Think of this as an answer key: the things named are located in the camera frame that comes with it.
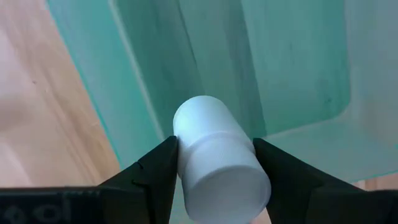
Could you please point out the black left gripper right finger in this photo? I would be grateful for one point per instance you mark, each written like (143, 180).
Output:
(292, 186)

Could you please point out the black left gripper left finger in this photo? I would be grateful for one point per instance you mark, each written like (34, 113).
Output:
(149, 186)

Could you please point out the green translucent plastic basket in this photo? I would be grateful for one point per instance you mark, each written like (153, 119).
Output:
(280, 62)

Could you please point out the white pill bottle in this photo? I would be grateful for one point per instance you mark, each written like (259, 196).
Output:
(217, 161)

